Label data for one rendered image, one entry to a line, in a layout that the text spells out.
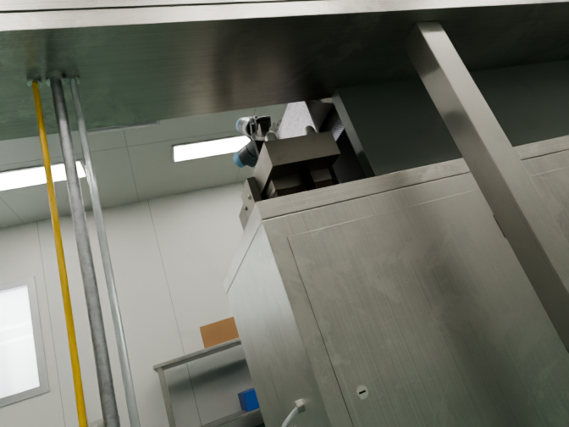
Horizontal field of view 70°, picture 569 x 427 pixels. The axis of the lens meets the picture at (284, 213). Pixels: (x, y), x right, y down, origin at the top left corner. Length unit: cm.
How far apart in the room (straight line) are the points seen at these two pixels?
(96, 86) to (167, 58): 13
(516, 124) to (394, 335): 68
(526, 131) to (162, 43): 91
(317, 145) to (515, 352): 57
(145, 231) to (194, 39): 428
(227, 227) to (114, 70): 428
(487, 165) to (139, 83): 65
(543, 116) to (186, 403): 406
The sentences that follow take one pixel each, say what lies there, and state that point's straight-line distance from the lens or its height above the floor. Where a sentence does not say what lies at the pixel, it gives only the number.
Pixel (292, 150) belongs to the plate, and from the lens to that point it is 86.
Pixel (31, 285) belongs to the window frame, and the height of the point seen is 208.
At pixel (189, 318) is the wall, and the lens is 466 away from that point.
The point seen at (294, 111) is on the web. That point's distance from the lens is 119.
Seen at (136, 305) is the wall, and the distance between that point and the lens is 471.
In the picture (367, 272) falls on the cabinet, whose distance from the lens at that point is 79.
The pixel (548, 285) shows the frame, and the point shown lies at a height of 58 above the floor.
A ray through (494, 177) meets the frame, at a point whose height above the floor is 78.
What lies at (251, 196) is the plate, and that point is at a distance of 95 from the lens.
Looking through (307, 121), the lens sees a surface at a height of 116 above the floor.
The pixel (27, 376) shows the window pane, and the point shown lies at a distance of 486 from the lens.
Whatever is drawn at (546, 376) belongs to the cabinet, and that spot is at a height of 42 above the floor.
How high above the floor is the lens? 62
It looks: 18 degrees up
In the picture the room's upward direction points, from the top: 20 degrees counter-clockwise
